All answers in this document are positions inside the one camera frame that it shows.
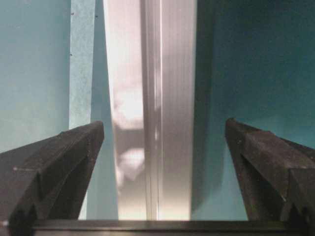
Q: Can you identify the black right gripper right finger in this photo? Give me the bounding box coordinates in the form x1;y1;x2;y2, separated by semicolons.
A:
225;118;315;236

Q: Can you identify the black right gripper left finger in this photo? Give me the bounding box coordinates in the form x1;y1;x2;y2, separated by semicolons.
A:
0;121;104;236

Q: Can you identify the silver aluminium rail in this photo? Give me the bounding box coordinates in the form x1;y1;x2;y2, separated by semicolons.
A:
103;0;197;221

